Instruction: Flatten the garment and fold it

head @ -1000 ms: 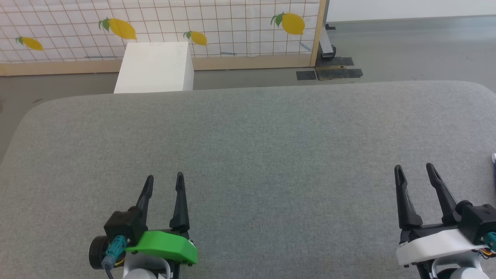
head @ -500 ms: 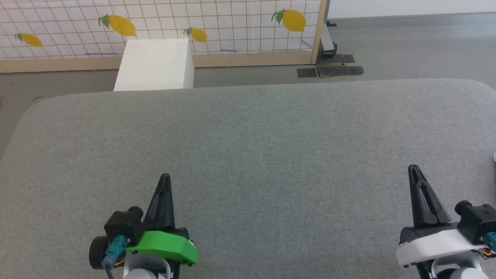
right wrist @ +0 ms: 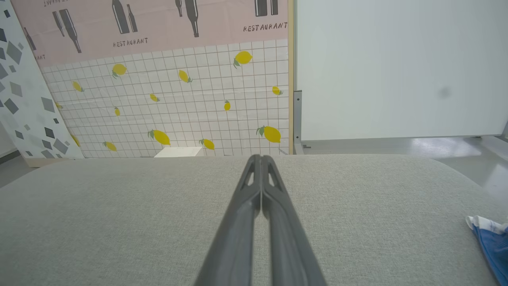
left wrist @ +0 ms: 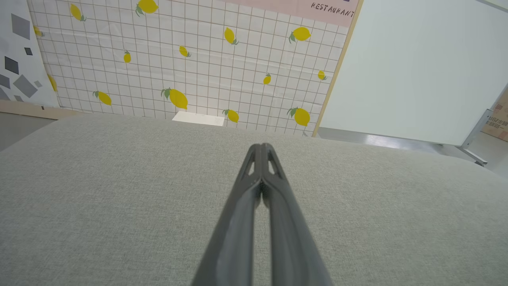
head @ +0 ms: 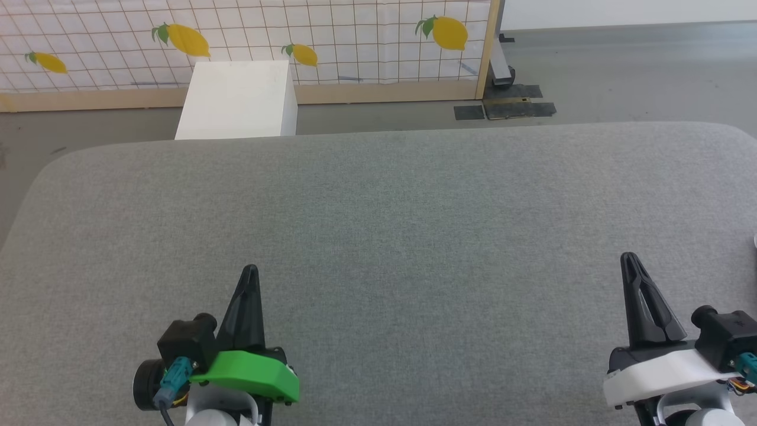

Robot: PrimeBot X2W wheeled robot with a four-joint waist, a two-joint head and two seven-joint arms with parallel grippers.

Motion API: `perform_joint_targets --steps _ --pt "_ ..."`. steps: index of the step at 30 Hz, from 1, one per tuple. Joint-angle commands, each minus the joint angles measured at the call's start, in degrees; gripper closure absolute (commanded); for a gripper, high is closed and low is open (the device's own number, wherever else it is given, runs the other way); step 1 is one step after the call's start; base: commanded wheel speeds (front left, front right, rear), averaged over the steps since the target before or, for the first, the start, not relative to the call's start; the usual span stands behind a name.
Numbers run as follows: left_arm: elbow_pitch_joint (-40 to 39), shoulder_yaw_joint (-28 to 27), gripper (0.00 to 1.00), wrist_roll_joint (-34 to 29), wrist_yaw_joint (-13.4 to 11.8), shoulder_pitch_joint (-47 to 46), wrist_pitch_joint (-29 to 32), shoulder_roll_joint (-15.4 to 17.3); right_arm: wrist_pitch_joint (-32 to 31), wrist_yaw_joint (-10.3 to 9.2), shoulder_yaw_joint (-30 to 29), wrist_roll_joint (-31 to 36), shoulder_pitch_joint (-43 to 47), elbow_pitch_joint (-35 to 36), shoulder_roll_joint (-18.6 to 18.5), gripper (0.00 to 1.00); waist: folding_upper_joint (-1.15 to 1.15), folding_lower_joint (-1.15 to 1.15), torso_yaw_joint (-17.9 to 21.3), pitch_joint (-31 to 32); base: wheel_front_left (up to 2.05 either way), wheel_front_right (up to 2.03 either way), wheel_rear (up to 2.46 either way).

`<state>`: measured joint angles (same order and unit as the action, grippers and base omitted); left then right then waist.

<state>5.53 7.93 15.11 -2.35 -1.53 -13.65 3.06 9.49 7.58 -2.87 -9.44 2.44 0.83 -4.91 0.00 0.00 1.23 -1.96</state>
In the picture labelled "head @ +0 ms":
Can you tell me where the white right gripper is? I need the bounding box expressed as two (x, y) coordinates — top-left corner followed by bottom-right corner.
(603, 252), (741, 410)

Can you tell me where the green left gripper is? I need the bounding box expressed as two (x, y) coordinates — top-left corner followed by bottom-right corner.
(189, 265), (300, 409)

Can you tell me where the grey fabric sofa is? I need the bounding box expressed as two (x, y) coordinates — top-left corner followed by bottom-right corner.
(0, 121), (757, 426)

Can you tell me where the white box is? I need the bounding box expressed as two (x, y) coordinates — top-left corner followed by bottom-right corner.
(174, 59), (298, 141)

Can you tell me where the white rolling whiteboard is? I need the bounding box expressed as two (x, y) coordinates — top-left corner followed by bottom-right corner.
(490, 0), (757, 89)

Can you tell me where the lemon print partition panel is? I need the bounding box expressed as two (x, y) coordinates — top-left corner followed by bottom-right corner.
(0, 0), (503, 113)

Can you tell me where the teal plug left camera cable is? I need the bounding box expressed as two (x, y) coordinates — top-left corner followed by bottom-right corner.
(153, 357), (197, 426)

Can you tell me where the teal plug camera cable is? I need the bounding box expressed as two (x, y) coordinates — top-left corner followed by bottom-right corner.
(729, 353), (757, 395)
(153, 357), (197, 426)

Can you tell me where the teal plug right camera cable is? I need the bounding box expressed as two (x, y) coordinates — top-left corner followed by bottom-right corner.
(729, 353), (757, 395)

